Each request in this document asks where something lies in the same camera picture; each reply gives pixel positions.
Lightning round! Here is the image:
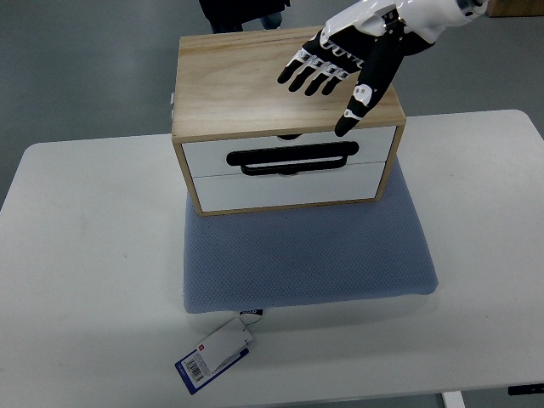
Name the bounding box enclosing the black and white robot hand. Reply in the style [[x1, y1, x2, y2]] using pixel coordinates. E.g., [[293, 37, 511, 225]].
[[277, 0, 471, 137]]

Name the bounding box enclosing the person in black clothes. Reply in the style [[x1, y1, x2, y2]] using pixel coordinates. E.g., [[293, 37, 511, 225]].
[[199, 0, 291, 34]]

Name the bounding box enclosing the white table leg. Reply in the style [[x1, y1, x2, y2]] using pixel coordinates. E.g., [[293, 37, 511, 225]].
[[441, 391, 466, 408]]

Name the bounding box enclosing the white drawer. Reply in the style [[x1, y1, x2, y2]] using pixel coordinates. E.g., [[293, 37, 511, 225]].
[[183, 126, 396, 178], [194, 162, 385, 212]]

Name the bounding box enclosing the black table control panel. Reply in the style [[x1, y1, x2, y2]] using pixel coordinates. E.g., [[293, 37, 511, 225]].
[[507, 383, 544, 396]]

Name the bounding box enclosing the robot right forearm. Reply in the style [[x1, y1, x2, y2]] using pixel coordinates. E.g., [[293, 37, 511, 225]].
[[456, 0, 489, 19]]

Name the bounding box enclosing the white and blue price tag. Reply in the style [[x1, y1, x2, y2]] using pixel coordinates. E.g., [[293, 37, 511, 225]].
[[175, 317, 253, 395]]

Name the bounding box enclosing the cardboard box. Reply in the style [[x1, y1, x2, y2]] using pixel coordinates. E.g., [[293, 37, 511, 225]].
[[486, 0, 544, 17]]

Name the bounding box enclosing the blue-grey cushion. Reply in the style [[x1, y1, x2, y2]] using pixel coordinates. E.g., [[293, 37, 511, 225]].
[[183, 166, 439, 314]]

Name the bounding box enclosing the wooden drawer cabinet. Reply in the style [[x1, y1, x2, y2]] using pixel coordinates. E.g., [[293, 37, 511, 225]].
[[172, 27, 406, 216]]

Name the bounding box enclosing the white latch on cabinet side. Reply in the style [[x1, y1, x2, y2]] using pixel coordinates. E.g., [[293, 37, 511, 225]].
[[169, 92, 175, 124]]

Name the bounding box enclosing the black drawer handle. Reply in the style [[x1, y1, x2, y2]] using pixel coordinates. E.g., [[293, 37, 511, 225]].
[[226, 141, 360, 176]]

